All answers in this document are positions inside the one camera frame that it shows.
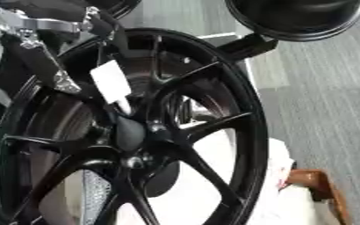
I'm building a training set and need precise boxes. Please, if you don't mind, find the black support bracket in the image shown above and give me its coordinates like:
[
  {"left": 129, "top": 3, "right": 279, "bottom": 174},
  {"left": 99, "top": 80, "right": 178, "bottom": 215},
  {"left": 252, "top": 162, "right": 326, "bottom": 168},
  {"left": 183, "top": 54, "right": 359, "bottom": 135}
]
[{"left": 217, "top": 33, "right": 280, "bottom": 62}]

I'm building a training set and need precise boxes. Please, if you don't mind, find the white cloth bundle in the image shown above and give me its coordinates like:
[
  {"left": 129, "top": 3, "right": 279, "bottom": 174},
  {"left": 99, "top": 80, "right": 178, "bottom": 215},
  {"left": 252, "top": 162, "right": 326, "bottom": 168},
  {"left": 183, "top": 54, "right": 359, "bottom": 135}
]
[{"left": 244, "top": 137, "right": 343, "bottom": 225}]

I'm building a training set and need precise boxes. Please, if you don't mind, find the black spoked wheel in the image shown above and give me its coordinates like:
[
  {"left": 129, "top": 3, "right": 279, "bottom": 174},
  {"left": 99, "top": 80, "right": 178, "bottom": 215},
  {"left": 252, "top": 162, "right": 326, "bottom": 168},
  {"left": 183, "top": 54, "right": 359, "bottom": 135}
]
[{"left": 0, "top": 27, "right": 271, "bottom": 225}]

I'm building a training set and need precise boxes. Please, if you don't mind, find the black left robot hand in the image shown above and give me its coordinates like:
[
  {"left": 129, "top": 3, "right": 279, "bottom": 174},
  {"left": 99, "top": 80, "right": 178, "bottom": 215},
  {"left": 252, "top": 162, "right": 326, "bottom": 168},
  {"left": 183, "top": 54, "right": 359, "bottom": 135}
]
[{"left": 0, "top": 6, "right": 134, "bottom": 95}]

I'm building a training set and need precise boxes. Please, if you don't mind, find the perforated grey metal plate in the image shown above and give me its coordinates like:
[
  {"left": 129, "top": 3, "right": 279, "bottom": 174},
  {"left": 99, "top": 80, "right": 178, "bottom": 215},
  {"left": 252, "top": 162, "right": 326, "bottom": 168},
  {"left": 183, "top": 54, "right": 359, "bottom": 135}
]
[{"left": 80, "top": 169, "right": 114, "bottom": 225}]

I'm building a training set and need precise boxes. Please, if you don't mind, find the brown wooden furniture piece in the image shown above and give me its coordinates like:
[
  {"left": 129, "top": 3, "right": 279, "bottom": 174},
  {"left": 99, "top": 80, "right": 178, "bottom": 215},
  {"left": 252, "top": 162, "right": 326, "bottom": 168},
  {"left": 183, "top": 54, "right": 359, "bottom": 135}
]
[{"left": 287, "top": 168, "right": 352, "bottom": 225}]

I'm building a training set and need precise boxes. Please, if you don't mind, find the black round rim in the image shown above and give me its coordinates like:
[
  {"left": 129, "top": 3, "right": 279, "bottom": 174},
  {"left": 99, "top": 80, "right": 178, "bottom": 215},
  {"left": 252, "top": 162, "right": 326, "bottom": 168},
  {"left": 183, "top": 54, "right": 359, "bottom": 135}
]
[{"left": 83, "top": 0, "right": 145, "bottom": 19}]

